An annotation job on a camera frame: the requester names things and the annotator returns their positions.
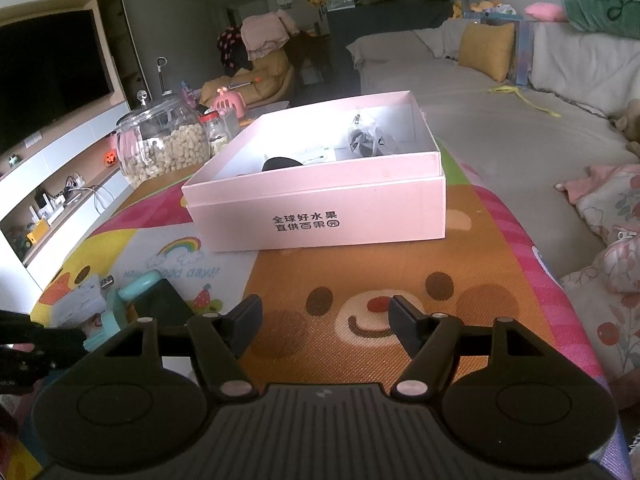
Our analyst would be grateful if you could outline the white charger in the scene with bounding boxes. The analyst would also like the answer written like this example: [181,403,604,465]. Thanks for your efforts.
[54,275,116,328]

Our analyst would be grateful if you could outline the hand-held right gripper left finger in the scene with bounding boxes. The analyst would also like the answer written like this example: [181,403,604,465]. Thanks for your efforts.
[99,294,264,403]

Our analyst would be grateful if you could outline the grey sofa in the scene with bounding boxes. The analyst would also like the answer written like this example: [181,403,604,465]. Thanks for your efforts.
[346,20,640,281]

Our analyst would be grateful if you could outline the black polka dot garment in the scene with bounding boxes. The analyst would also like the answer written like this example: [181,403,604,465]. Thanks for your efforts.
[217,25,248,76]

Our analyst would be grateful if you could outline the pink plush toy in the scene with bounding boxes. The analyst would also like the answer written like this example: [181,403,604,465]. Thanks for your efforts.
[524,2,568,23]

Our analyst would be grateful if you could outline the glass jar of snacks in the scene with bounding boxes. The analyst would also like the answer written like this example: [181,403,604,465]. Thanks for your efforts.
[116,89,212,188]

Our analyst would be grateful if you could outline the black round object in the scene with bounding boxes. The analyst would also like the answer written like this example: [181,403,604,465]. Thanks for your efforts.
[261,156,305,173]

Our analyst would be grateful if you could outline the teal plastic item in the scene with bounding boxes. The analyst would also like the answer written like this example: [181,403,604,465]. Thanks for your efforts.
[82,271,168,353]

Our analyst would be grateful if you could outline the pink clothes pile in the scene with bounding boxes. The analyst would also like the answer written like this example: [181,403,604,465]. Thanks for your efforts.
[241,10,301,61]

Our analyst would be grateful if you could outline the floral blanket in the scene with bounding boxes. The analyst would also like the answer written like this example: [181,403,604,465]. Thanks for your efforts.
[554,162,640,378]

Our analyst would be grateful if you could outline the black television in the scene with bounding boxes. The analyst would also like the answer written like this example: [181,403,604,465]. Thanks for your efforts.
[0,7,116,161]

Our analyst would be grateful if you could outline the pink toy basket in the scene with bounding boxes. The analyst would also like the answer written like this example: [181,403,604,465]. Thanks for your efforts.
[210,87,247,120]

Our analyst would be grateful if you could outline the iridescent gift bag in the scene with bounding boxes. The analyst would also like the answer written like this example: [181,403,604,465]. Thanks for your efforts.
[462,10,536,87]

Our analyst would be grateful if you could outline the yellow ribbon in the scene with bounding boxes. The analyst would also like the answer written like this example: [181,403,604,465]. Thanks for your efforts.
[489,84,563,120]

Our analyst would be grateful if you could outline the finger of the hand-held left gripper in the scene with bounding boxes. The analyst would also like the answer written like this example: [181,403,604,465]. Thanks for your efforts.
[0,310,87,361]
[0,350,57,383]

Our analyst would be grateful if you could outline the green plush toy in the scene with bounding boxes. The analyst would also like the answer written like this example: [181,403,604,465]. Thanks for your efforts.
[561,0,640,40]

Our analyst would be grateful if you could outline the white television cabinet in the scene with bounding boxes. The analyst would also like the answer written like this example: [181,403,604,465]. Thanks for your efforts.
[0,92,133,311]

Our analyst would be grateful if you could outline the yellow cushion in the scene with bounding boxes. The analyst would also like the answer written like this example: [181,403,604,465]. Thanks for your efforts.
[457,22,516,83]

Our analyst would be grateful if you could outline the brown plush toy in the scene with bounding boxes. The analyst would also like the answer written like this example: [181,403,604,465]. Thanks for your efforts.
[612,100,640,158]

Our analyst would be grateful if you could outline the black small box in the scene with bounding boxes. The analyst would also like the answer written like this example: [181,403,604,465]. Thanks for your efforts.
[131,277,195,333]

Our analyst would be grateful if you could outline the yellow plush toys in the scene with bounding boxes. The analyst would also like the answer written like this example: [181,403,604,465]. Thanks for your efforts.
[452,0,521,20]

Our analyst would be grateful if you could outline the pink cardboard box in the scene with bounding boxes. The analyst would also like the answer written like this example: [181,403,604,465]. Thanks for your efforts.
[181,90,447,253]

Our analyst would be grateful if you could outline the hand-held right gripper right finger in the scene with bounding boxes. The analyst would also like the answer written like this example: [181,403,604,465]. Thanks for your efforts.
[388,296,552,403]

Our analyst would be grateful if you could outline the dark blue cabinet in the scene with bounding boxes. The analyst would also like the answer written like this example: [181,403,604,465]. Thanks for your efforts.
[327,0,453,53]

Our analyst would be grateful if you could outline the red-lidded plastic jar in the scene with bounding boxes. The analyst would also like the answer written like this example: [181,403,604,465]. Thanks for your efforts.
[200,109,232,157]

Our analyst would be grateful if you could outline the plastic bag of black parts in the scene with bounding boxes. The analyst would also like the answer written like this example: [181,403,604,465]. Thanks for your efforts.
[345,110,401,160]

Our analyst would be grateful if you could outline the cartoon bear play mat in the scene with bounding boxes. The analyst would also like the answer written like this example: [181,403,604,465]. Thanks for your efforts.
[30,152,636,480]

